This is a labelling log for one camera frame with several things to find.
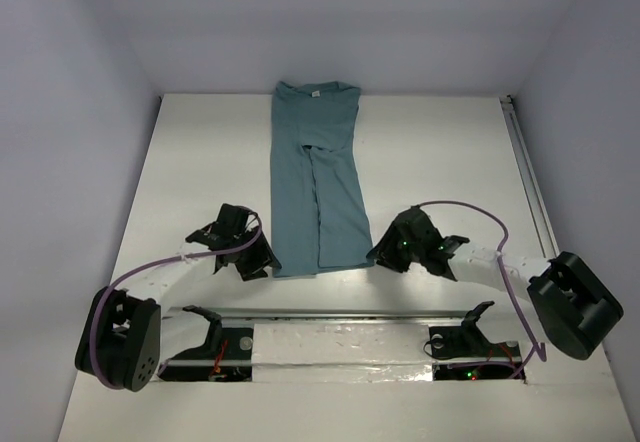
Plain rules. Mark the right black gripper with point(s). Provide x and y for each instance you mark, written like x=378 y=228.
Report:
x=385 y=251

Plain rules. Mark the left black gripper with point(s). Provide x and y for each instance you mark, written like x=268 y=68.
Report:
x=254 y=260

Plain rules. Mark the teal t-shirt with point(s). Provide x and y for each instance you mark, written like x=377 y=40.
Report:
x=318 y=218

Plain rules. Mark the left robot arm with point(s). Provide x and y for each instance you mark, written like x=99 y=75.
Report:
x=135 y=326

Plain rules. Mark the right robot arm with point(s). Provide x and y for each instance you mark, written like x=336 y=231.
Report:
x=575 y=309

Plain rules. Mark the white foil-taped centre block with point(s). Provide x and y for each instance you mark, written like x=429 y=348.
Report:
x=340 y=353

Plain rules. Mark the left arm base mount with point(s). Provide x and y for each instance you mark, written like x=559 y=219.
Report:
x=197 y=346

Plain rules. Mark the aluminium front rail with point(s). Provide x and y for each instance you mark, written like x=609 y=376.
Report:
x=333 y=314

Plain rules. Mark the aluminium rail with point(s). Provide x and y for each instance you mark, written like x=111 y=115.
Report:
x=541 y=221
x=333 y=314

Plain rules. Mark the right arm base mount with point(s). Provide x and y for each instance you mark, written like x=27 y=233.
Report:
x=462 y=352

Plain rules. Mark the aluminium right side rail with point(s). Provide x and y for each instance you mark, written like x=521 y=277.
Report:
x=541 y=221

